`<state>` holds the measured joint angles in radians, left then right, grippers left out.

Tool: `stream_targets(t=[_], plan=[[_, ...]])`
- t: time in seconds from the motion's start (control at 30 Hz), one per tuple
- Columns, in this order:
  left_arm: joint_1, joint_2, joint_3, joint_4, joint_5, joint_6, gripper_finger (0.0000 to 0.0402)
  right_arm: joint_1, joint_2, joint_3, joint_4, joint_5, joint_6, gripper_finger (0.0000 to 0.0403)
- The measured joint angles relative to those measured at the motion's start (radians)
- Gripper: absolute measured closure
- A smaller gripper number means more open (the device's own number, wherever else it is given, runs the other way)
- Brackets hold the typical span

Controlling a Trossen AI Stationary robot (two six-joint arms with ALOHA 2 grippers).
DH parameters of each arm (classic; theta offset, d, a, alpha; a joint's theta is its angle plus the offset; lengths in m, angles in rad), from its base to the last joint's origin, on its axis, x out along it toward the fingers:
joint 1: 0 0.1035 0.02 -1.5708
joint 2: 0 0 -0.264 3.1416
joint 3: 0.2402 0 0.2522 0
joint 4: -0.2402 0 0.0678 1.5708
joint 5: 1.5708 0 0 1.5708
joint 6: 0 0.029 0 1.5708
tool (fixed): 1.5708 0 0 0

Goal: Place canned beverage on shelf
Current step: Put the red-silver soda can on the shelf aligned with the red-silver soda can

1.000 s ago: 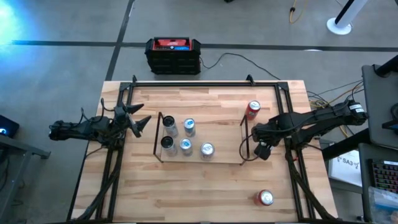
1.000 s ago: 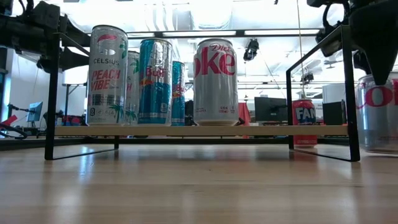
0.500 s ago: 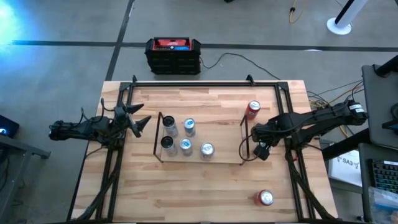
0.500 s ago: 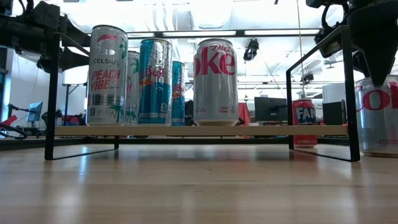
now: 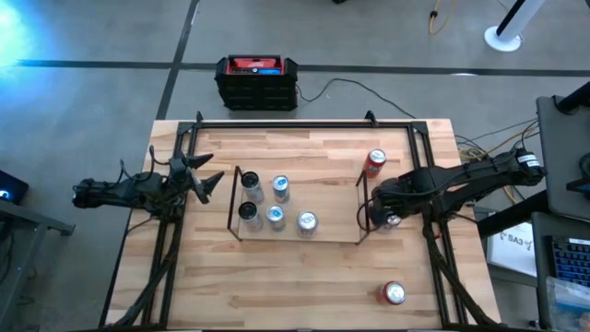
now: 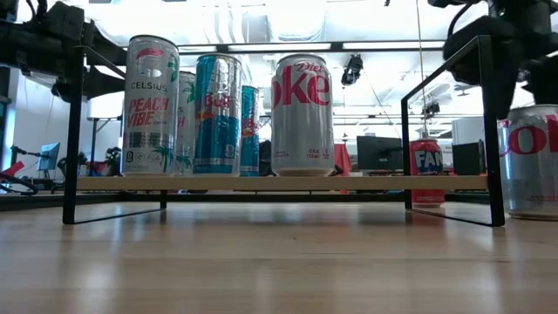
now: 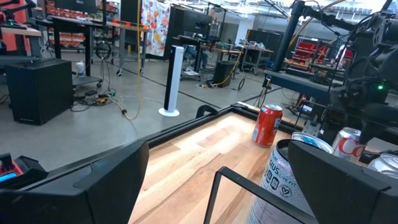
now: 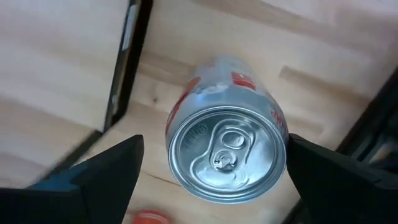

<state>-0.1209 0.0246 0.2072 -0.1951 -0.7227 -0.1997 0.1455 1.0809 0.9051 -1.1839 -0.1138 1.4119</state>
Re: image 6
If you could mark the red Fanta can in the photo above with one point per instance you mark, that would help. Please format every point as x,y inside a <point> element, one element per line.
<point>427,157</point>

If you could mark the small monitor on arm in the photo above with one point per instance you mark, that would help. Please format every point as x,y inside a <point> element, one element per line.
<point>49,156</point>

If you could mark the blue Red Bull can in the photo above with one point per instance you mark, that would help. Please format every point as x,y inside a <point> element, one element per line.
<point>218,122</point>
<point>249,131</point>

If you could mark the black computer monitor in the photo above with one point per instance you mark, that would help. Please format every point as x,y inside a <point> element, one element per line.
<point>377,152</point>

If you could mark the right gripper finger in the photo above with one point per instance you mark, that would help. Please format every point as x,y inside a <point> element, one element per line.
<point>484,48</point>
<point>542,80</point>

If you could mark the red slanted bar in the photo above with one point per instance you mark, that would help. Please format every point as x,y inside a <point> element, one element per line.
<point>14,168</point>

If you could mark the red cloth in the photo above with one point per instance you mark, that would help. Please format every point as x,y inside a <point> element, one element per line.
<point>343,154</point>

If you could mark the small black hanging device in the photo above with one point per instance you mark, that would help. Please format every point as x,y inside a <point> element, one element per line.
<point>430,109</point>

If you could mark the black hanging camera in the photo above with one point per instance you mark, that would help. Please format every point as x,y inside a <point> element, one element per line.
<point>352,70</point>

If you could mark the black box monitor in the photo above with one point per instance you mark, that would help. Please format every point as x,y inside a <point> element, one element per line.
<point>467,159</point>

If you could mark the black overhead crossbar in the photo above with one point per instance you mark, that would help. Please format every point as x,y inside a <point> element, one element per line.
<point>336,45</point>

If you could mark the Celsius peach vibe can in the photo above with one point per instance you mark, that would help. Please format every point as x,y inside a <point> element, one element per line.
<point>186,131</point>
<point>150,109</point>

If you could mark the black aluminium rig frame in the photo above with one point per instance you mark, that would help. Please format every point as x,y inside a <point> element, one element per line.
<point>261,197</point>

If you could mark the white cabinet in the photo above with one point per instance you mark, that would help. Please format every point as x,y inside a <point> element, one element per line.
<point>466,131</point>

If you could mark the wooden shelf with black frame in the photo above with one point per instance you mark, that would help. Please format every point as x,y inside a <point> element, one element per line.
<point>305,183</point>

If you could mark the silver Diet Coke can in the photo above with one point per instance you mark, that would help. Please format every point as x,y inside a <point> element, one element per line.
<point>529,183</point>
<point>301,122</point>

